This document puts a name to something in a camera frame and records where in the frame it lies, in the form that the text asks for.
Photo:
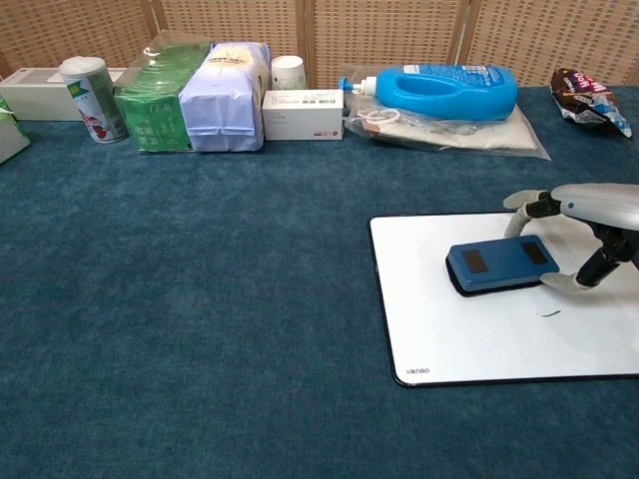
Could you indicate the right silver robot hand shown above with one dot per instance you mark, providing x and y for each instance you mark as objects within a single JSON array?
[{"x": 609, "y": 204}]

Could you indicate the blue board eraser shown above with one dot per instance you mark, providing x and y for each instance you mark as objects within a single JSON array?
[{"x": 499, "y": 264}]

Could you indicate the white drawing board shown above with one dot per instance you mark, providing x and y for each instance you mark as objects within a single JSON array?
[{"x": 449, "y": 339}]

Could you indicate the dark brown snack bag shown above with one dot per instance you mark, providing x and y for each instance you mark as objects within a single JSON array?
[{"x": 584, "y": 100}]

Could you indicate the clear zip plastic bag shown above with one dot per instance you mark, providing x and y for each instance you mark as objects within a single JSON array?
[{"x": 499, "y": 137}]

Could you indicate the blue pump detergent bottle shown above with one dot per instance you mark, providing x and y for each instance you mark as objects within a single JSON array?
[{"x": 449, "y": 95}]

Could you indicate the wicker folding screen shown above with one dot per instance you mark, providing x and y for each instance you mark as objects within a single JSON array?
[{"x": 374, "y": 30}]

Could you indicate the small white carton box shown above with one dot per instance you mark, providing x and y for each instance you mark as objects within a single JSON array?
[{"x": 299, "y": 117}]

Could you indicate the white paper cup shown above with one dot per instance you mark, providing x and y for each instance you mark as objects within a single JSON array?
[{"x": 288, "y": 75}]

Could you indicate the lavender paper bag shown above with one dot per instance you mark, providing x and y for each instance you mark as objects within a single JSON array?
[{"x": 219, "y": 110}]

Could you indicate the teal table mat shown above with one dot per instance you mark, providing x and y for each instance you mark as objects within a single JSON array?
[{"x": 175, "y": 299}]

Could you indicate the green packet stack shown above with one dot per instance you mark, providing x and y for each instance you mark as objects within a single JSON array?
[{"x": 150, "y": 120}]

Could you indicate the green white canister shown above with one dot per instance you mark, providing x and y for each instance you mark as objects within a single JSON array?
[{"x": 97, "y": 105}]

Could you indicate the long white power strip box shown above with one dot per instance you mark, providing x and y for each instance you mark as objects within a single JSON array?
[{"x": 35, "y": 97}]

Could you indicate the green tissue pack open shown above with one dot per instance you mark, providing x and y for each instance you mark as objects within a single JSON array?
[{"x": 10, "y": 140}]

